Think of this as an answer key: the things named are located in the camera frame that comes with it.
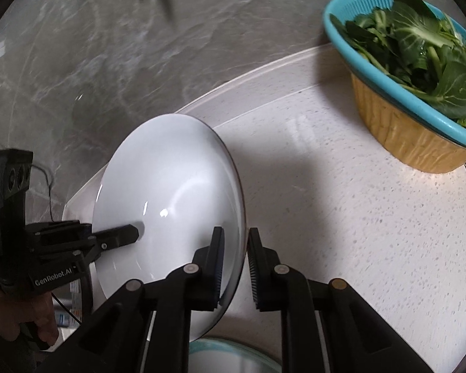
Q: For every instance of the large white bowl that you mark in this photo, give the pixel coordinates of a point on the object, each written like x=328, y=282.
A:
x=171, y=171

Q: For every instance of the teal strainer basket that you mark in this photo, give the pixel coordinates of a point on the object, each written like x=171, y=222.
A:
x=336, y=35

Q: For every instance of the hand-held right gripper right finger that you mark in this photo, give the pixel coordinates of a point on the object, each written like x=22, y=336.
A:
x=253, y=276

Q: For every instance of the green leafy vegetables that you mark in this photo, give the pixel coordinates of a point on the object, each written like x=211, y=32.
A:
x=411, y=39

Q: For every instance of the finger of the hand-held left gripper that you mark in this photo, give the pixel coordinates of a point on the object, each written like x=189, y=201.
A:
x=118, y=237

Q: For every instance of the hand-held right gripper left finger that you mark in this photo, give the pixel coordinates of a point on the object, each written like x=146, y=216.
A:
x=217, y=276

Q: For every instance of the yellow ribbed basin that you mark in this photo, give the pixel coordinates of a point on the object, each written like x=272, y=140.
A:
x=404, y=140

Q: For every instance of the person's left hand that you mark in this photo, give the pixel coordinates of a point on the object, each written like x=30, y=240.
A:
x=35, y=314

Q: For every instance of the teal floral rimmed plate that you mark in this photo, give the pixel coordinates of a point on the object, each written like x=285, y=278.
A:
x=233, y=357

